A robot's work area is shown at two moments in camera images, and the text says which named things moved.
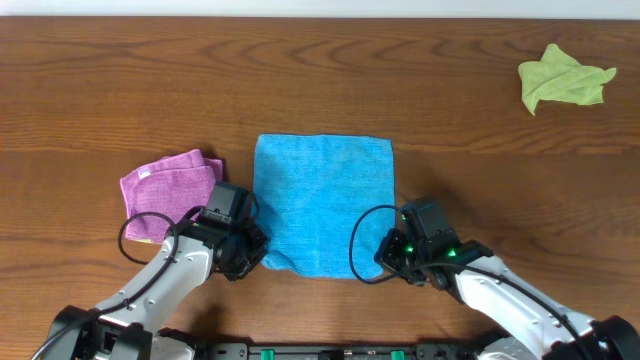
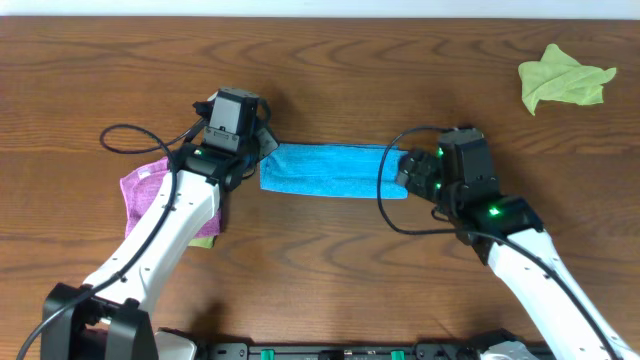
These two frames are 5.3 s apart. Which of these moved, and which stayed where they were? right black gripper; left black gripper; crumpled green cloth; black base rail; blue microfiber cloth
Moved: left black gripper; blue microfiber cloth; right black gripper
Stayed: crumpled green cloth; black base rail
